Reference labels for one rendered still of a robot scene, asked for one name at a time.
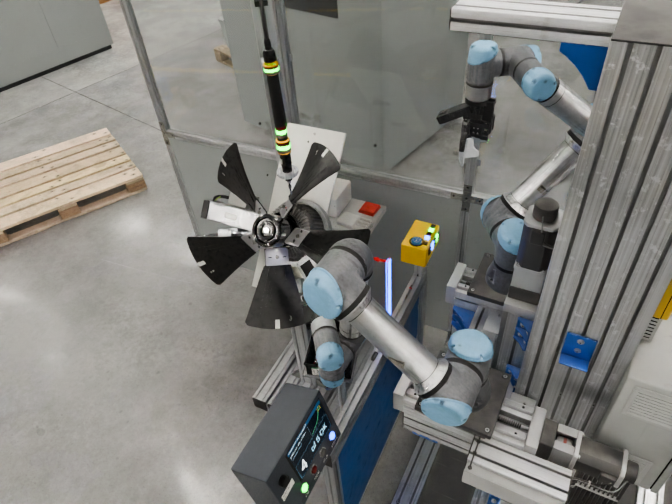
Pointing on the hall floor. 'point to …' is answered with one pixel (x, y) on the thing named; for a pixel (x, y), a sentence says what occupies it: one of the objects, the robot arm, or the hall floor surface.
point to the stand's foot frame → (265, 395)
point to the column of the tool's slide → (262, 56)
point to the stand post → (302, 349)
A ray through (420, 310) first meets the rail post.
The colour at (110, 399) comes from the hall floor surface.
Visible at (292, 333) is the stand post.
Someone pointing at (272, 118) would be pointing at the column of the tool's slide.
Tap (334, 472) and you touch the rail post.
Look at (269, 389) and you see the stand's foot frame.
